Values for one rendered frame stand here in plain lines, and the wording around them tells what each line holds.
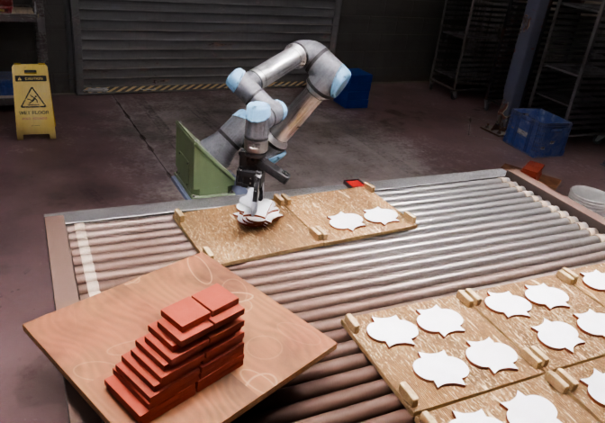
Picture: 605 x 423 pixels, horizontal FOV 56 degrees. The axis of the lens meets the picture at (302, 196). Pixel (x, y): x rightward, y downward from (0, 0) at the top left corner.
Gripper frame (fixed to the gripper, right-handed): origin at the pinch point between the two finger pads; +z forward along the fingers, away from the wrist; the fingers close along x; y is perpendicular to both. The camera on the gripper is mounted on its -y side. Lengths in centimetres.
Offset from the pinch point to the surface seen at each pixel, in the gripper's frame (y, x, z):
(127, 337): 14, 72, 0
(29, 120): 243, -254, 79
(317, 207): -17.8, -27.3, 9.9
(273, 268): -9.0, 15.9, 12.3
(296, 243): -14.2, 1.6, 10.2
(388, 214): -45, -29, 9
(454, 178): -76, -83, 12
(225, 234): 9.8, 3.5, 9.9
